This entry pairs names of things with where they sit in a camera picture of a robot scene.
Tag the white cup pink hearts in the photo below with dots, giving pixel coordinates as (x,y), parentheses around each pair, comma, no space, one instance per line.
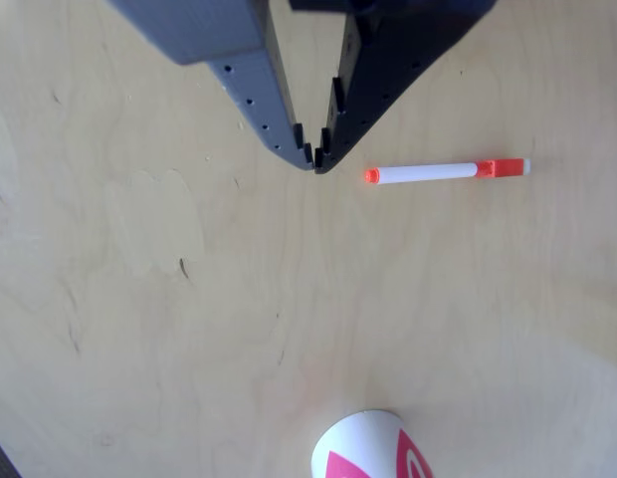
(370,445)

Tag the white marker pen red cap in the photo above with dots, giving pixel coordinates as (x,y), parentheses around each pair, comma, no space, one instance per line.
(445,171)

